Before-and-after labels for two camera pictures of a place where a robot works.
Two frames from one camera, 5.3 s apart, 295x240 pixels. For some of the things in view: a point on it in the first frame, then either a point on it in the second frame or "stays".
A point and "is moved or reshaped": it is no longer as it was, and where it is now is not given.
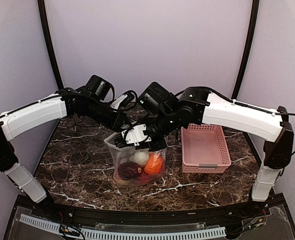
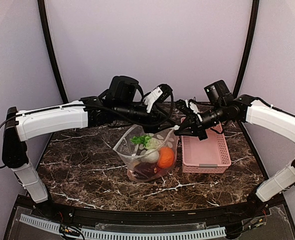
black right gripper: (160, 144) to (195, 119)
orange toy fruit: (154, 164) to (166, 157)
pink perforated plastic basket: (204, 149) stays
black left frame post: (46, 31) stays
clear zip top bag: (133, 167) is moved or reshaped
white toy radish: (141, 156) to (151, 156)
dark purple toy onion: (129, 170) to (146, 169)
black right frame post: (255, 5) stays
